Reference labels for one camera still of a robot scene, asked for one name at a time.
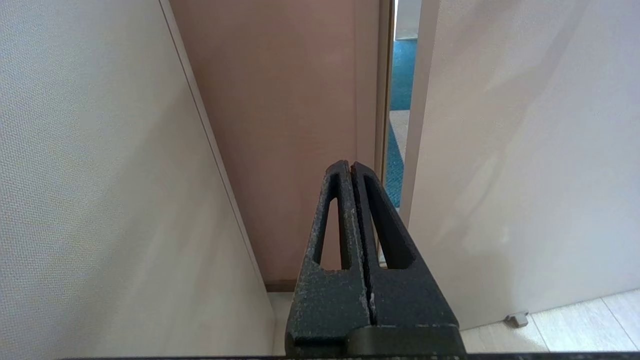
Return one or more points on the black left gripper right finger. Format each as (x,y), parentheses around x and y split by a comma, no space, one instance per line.
(410,300)

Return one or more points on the dark baseboard strip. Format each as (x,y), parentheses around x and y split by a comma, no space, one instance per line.
(280,286)

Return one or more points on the grey metal door stopper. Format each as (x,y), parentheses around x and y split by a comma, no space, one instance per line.
(517,319)

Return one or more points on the cream white door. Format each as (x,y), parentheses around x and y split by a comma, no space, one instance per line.
(525,150)

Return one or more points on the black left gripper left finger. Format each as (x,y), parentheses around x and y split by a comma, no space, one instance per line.
(325,300)

